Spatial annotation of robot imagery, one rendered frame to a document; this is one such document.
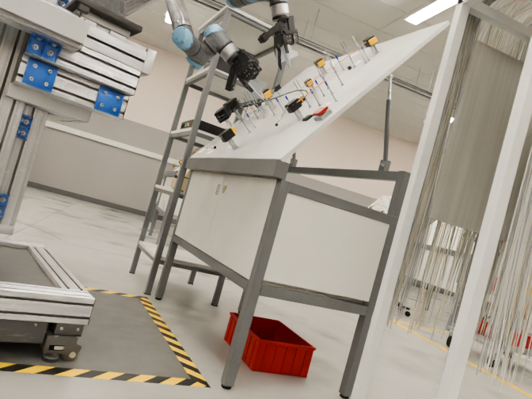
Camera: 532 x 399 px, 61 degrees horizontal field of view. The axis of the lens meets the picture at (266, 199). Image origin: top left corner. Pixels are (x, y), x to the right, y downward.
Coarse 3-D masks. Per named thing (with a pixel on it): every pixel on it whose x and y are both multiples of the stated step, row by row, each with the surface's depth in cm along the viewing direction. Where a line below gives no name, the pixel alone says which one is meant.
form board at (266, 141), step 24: (384, 48) 220; (408, 48) 194; (312, 72) 277; (336, 72) 237; (360, 72) 207; (384, 72) 184; (288, 96) 257; (312, 96) 223; (336, 96) 196; (360, 96) 179; (264, 120) 238; (288, 120) 208; (312, 120) 185; (240, 144) 223; (264, 144) 196; (288, 144) 176
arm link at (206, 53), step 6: (204, 42) 184; (204, 48) 183; (210, 48) 184; (198, 54) 181; (204, 54) 184; (210, 54) 186; (192, 60) 185; (198, 60) 185; (204, 60) 186; (192, 66) 188; (198, 66) 188
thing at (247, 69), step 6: (234, 54) 183; (240, 54) 183; (228, 60) 185; (234, 60) 186; (240, 60) 185; (246, 60) 183; (252, 60) 185; (240, 66) 186; (246, 66) 182; (252, 66) 181; (240, 72) 184; (246, 72) 184; (252, 72) 182; (258, 72) 186; (246, 78) 185; (252, 78) 189
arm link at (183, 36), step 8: (168, 0) 178; (176, 0) 177; (168, 8) 178; (176, 8) 176; (184, 8) 178; (176, 16) 175; (184, 16) 176; (176, 24) 175; (184, 24) 175; (176, 32) 172; (184, 32) 171; (192, 32) 176; (176, 40) 172; (184, 40) 171; (192, 40) 174; (184, 48) 175; (192, 48) 176; (200, 48) 180
